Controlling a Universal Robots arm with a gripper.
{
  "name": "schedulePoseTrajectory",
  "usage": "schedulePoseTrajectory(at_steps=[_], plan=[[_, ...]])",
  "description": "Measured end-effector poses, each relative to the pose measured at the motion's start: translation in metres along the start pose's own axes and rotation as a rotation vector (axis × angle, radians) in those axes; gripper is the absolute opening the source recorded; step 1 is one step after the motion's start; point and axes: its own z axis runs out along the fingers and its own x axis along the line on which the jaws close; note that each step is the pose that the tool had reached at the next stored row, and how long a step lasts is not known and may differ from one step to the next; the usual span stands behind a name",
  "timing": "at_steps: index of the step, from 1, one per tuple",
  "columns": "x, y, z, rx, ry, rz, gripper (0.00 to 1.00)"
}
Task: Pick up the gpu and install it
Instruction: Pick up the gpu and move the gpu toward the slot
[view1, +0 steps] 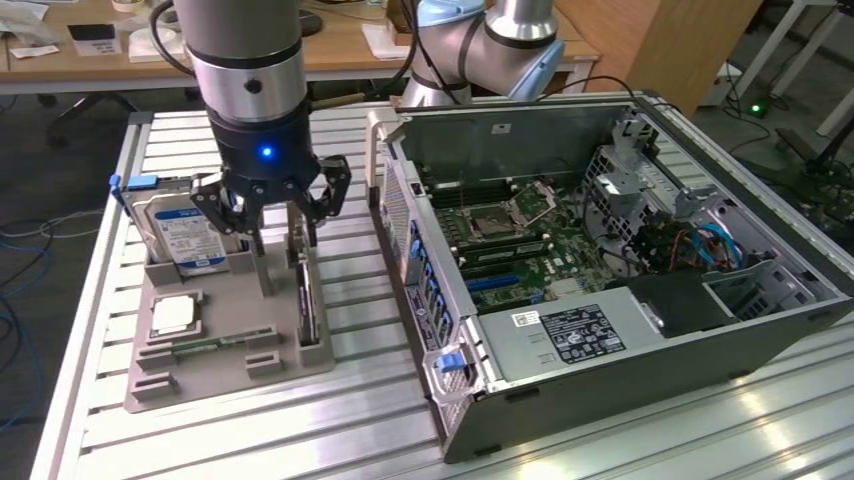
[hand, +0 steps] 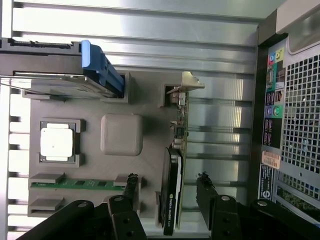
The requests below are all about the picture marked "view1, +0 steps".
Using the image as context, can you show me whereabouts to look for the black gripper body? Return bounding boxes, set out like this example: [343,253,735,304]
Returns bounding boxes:
[205,102,323,207]

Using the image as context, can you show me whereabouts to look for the green graphics card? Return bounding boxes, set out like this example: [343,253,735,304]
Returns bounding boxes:
[284,199,321,348]

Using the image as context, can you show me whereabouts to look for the hard disk with blue label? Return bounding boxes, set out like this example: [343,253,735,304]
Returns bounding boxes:
[125,192,236,276]

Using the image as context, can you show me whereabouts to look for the blue disk caddy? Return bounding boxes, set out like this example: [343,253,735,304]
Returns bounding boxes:
[108,172,201,221]

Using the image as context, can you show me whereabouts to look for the silver CPU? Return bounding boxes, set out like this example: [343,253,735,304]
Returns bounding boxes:
[149,298,201,335]

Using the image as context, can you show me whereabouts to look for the CPU socket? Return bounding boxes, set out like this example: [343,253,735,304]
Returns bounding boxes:
[465,182,559,241]

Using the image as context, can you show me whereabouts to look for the black round lamp base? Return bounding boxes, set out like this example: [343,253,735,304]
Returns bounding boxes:
[296,7,325,37]

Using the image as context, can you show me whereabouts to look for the green RAM stick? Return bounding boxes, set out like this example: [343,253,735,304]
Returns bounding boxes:
[170,335,252,357]

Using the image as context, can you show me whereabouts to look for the white folded papers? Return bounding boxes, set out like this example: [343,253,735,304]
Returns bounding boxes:
[361,22,415,61]

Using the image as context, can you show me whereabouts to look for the installed RAM stick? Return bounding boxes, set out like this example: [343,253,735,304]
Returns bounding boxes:
[456,241,545,265]

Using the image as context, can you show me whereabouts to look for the black chair base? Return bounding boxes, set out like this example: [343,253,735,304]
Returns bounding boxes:
[36,92,141,149]

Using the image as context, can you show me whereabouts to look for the blue expansion slot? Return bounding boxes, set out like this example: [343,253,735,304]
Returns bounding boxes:
[465,273,519,295]

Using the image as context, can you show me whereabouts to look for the wooden desk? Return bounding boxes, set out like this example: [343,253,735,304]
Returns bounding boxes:
[0,0,601,96]

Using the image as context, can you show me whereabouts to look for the grey parts rack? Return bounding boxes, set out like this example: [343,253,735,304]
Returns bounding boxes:
[122,199,339,415]

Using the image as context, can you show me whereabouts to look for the black and white box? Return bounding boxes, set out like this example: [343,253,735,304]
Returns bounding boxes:
[68,23,122,57]

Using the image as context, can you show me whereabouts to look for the green motherboard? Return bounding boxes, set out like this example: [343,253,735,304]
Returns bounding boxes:
[425,177,632,314]

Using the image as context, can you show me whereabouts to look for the metal disk bay cage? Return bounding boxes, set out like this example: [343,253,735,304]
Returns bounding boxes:
[579,144,668,236]

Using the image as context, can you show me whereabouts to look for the grey power supply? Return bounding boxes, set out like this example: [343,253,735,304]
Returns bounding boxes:
[476,287,668,384]

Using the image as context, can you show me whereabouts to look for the open black PC case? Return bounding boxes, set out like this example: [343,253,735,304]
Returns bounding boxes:
[364,88,854,464]

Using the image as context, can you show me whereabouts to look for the wooden cabinet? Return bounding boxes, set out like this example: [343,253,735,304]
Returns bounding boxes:
[552,0,766,116]

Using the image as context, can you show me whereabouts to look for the white floor cable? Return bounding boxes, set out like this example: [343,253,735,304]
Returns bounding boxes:
[0,209,108,240]

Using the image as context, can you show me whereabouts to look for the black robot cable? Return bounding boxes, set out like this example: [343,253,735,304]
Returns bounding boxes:
[149,0,198,77]

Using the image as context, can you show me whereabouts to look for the blue floor cable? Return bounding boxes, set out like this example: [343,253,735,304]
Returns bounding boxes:
[0,239,58,431]

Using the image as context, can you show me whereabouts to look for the blue wire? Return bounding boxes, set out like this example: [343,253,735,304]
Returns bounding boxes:
[692,224,746,272]

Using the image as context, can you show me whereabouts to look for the white table frame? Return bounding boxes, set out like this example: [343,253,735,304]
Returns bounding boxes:
[732,0,854,136]

